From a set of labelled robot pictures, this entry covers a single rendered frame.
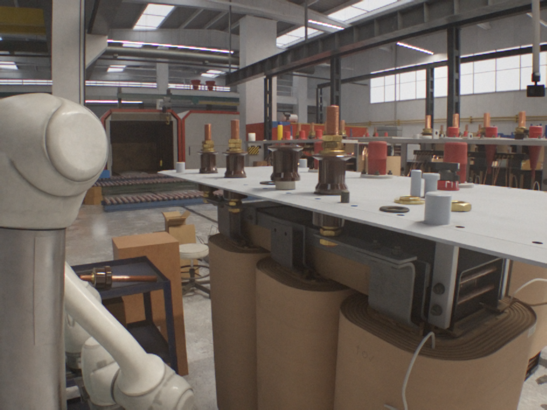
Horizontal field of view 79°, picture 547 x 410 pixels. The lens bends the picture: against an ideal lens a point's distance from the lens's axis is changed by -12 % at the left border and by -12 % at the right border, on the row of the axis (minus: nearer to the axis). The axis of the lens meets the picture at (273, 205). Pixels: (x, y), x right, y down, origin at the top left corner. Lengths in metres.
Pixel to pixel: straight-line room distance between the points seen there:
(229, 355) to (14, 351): 1.20
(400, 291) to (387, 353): 0.13
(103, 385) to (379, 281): 0.64
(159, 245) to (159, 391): 1.53
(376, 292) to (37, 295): 0.66
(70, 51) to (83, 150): 11.06
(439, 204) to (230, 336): 1.19
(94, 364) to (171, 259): 1.47
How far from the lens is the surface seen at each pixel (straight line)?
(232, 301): 1.52
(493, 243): 0.51
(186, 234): 4.27
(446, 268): 0.81
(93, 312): 0.74
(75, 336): 1.17
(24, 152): 0.48
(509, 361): 0.96
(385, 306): 0.86
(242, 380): 1.68
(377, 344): 0.86
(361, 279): 1.04
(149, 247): 2.24
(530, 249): 0.50
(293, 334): 1.15
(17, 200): 0.50
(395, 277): 0.82
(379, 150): 1.39
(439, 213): 0.58
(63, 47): 11.56
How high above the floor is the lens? 1.47
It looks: 9 degrees down
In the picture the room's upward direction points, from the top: straight up
